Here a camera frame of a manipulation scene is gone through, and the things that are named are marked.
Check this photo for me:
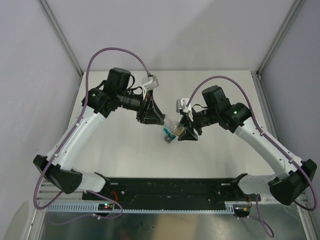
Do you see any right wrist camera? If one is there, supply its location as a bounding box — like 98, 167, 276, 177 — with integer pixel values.
176, 98, 194, 122

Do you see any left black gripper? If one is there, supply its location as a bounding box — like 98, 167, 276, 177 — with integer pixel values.
117, 88, 164, 126

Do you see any left aluminium frame post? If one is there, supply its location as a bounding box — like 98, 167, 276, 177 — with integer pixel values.
37, 0, 84, 77

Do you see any grey slotted cable duct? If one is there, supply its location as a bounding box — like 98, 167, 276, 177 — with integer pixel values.
46, 202, 250, 214

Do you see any clear pill bottle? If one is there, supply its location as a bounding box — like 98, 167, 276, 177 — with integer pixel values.
164, 119, 185, 137

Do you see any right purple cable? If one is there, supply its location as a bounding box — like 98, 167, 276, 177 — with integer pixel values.
186, 75, 318, 212

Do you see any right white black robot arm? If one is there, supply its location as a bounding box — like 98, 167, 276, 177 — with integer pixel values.
176, 85, 317, 206

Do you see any aluminium frame post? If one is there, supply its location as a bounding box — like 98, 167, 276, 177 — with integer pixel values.
256, 0, 306, 78
37, 0, 84, 77

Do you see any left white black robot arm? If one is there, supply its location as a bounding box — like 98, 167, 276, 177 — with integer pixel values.
33, 67, 164, 200

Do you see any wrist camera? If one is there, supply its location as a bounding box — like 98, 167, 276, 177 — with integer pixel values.
176, 98, 194, 122
141, 75, 159, 95

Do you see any right aluminium frame post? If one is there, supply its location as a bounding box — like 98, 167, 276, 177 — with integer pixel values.
256, 0, 306, 78

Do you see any teal pill box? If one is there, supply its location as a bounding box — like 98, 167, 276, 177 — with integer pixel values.
163, 127, 177, 140

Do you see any shiny metal base plate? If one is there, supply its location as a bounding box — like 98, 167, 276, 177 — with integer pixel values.
37, 211, 303, 240

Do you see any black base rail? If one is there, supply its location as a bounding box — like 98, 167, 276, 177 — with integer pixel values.
82, 177, 255, 210

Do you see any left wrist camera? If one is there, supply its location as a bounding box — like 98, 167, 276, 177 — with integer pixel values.
141, 75, 159, 95

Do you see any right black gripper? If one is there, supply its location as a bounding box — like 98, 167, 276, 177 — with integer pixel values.
177, 107, 218, 142

